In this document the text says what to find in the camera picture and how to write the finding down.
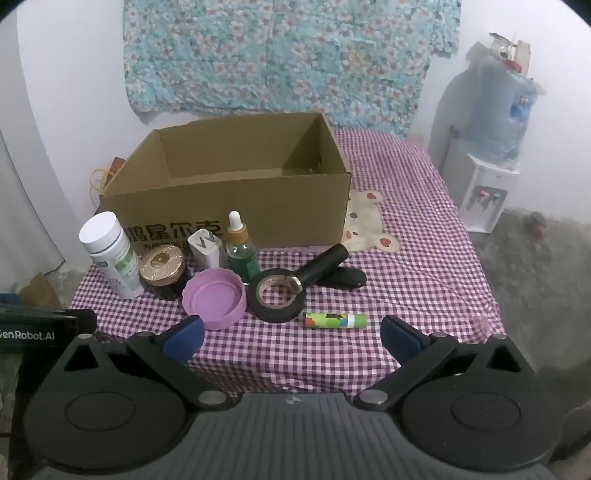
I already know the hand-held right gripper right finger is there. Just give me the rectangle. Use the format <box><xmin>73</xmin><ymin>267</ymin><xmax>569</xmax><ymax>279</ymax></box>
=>
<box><xmin>355</xmin><ymin>315</ymin><xmax>539</xmax><ymax>412</ymax></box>

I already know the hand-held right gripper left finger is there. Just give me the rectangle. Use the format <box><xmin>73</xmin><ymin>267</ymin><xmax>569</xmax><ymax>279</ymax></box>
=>
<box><xmin>44</xmin><ymin>316</ymin><xmax>236</xmax><ymax>412</ymax></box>

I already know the purple plastic lid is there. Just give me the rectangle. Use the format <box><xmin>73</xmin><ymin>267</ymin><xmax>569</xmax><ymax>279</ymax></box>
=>
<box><xmin>182</xmin><ymin>269</ymin><xmax>245</xmax><ymax>330</ymax></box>

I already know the green glue stick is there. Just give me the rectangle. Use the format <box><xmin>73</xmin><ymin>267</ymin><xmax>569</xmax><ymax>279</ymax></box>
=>
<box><xmin>304</xmin><ymin>311</ymin><xmax>370</xmax><ymax>330</ymax></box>

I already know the gold lid dark jar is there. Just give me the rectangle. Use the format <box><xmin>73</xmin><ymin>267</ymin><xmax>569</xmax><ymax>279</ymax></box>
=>
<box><xmin>139</xmin><ymin>244</ymin><xmax>191</xmax><ymax>301</ymax></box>

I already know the black tape roll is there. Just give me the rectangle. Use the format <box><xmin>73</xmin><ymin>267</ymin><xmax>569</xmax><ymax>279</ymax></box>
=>
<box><xmin>248</xmin><ymin>268</ymin><xmax>305</xmax><ymax>324</ymax></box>

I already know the white charger plug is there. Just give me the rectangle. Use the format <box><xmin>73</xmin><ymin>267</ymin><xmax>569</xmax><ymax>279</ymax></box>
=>
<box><xmin>187</xmin><ymin>232</ymin><xmax>225</xmax><ymax>271</ymax></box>

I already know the white pill bottle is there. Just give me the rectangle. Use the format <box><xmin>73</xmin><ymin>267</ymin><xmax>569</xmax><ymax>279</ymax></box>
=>
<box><xmin>78</xmin><ymin>211</ymin><xmax>146</xmax><ymax>299</ymax></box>

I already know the black hand grip exerciser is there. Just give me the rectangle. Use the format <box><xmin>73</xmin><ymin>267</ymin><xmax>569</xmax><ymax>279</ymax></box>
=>
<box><xmin>281</xmin><ymin>243</ymin><xmax>368</xmax><ymax>294</ymax></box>

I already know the brown cardboard box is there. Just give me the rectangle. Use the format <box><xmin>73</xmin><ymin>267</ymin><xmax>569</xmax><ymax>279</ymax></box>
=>
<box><xmin>99</xmin><ymin>112</ymin><xmax>354</xmax><ymax>252</ymax></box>

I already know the brown cardboard piece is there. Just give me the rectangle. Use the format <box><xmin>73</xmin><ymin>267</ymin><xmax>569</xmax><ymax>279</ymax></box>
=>
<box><xmin>18</xmin><ymin>272</ymin><xmax>63</xmax><ymax>310</ymax></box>

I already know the purple checkered tablecloth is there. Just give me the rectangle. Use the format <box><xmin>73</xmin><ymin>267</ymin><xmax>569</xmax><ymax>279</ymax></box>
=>
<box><xmin>69</xmin><ymin>127</ymin><xmax>506</xmax><ymax>402</ymax></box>

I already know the white water dispenser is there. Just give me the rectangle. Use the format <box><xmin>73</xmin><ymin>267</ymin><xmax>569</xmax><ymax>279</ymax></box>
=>
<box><xmin>443</xmin><ymin>127</ymin><xmax>520</xmax><ymax>234</ymax></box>

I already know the dark red floor object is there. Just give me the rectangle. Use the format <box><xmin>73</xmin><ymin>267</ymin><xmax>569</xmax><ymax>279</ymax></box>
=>
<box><xmin>524</xmin><ymin>211</ymin><xmax>550</xmax><ymax>238</ymax></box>

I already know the red gift bag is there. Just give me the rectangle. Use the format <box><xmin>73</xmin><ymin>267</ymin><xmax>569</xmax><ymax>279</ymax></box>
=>
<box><xmin>90</xmin><ymin>157</ymin><xmax>127</xmax><ymax>197</ymax></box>

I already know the teal floral cloth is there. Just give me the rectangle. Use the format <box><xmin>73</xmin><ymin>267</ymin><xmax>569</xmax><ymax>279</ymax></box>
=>
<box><xmin>122</xmin><ymin>0</ymin><xmax>462</xmax><ymax>139</ymax></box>

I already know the small clutter pile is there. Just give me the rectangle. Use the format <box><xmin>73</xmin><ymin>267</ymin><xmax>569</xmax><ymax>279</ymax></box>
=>
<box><xmin>487</xmin><ymin>32</ymin><xmax>532</xmax><ymax>72</ymax></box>

